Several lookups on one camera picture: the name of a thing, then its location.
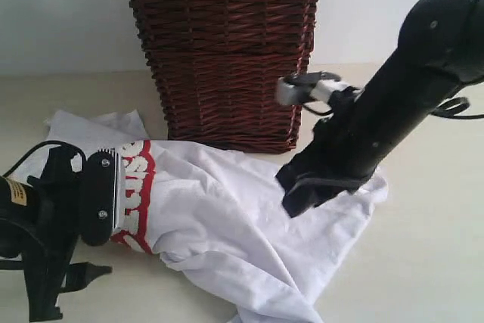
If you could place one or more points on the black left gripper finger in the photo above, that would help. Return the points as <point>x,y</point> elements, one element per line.
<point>78,276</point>

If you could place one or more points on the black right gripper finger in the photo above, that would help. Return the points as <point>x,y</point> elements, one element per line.
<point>306,190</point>

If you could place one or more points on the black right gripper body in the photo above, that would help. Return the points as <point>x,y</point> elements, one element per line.
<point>439,52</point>

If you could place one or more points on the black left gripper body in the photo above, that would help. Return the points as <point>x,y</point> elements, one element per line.
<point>40,224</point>

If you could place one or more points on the white t-shirt red lettering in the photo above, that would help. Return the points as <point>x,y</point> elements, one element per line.
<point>217,217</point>

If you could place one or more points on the dark red wicker basket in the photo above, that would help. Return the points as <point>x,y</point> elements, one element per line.
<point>216,64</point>

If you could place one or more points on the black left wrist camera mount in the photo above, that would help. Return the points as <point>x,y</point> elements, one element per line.
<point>102,196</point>

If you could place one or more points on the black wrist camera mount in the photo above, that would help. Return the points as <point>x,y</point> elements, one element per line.
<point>102,196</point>
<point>300,89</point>

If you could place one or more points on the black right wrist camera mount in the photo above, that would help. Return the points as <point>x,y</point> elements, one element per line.
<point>300,89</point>

